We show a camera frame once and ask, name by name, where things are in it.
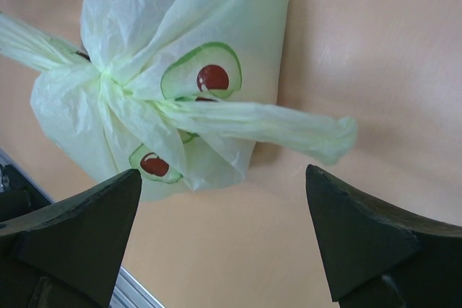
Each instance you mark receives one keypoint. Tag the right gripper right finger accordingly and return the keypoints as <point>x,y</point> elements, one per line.
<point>376,254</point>

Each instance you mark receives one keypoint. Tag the green plastic bag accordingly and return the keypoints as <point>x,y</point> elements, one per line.
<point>181,90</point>

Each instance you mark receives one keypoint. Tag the aluminium front rail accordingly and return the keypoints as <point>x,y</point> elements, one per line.
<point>90,250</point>

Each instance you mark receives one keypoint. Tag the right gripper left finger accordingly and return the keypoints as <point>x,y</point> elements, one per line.
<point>68,246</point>

